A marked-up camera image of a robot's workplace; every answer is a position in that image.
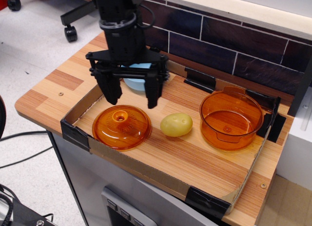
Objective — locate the orange transparent pot lid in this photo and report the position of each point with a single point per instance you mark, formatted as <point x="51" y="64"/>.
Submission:
<point x="122" y="127"/>

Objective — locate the dark brick backsplash panel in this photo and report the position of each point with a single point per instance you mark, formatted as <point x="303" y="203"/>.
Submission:
<point x="257" y="54"/>

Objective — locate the yellow plastic potato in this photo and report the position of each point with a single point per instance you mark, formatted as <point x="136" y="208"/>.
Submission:
<point x="176" y="125"/>

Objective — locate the black rolling chair base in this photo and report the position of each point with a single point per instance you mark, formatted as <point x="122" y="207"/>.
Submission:
<point x="75" y="14"/>

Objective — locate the orange transparent pot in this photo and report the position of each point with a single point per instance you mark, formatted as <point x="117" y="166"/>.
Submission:
<point x="230" y="118"/>

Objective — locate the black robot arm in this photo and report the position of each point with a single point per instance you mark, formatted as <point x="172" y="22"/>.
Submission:
<point x="117" y="10"/>

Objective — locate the grey toy oven cabinet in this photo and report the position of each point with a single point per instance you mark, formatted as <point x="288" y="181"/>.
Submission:
<point x="107" y="195"/>

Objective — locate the light blue bowl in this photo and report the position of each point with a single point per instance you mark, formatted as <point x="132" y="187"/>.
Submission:
<point x="137" y="84"/>

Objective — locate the black caster wheel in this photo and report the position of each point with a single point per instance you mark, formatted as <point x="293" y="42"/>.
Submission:
<point x="14" y="5"/>

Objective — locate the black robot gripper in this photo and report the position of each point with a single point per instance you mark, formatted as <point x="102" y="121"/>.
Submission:
<point x="127" y="57"/>

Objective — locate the cardboard fence with black tape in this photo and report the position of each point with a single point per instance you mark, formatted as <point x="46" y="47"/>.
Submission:
<point x="223" y="183"/>

